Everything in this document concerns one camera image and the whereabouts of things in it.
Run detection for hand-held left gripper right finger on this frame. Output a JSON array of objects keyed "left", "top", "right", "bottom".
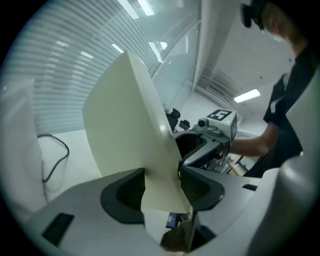
[{"left": 177, "top": 164, "right": 283, "bottom": 238}]

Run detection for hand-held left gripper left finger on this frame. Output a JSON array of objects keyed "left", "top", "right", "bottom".
[{"left": 24, "top": 167, "right": 162, "bottom": 256}]

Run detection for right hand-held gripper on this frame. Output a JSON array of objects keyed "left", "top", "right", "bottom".
[{"left": 173, "top": 108, "right": 239, "bottom": 171}]

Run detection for cream object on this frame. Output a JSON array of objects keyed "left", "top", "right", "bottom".
[{"left": 81, "top": 49, "right": 194, "bottom": 215}]

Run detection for person's right forearm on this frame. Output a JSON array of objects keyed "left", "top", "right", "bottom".
[{"left": 229, "top": 123, "right": 273, "bottom": 159}]

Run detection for black office chair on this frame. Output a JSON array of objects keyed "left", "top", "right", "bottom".
[{"left": 165, "top": 108, "right": 181, "bottom": 133}]

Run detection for rectangular ceiling light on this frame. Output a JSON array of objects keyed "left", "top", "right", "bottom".
[{"left": 233, "top": 88, "right": 261, "bottom": 104}]

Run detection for white box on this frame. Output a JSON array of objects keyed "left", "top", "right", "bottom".
[{"left": 0, "top": 79, "right": 49, "bottom": 221}]

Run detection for person's black shirt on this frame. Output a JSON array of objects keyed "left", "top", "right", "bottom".
[{"left": 243, "top": 46, "right": 320, "bottom": 179}]

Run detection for person's head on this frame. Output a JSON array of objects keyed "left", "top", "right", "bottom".
[{"left": 259, "top": 0, "right": 310, "bottom": 60}]

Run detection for wooden frame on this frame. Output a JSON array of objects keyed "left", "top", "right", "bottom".
[{"left": 226, "top": 154, "right": 250, "bottom": 177}]

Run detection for black cable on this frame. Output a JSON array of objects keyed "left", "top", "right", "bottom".
[{"left": 37, "top": 133, "right": 71, "bottom": 183}]

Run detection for black head-worn camera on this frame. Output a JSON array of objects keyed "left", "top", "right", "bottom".
[{"left": 240, "top": 0, "right": 266, "bottom": 32}]

